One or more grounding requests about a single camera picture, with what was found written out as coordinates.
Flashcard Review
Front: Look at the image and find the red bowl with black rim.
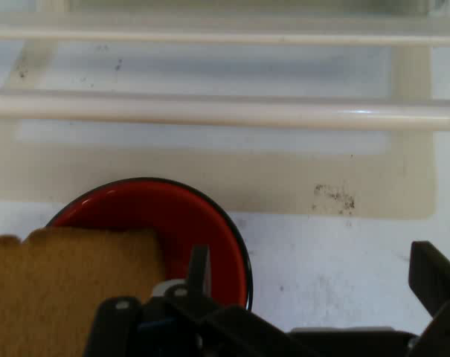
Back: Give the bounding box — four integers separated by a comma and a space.
45, 177, 254, 311

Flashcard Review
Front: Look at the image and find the white dish drying rack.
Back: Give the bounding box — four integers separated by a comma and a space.
0, 0, 450, 221

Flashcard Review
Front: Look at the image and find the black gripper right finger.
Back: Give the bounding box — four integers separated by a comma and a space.
406, 240, 450, 357

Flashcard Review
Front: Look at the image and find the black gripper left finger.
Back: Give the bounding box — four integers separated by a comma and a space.
83, 244, 307, 357

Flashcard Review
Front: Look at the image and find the brown toast slice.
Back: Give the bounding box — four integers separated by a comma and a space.
0, 226, 167, 357

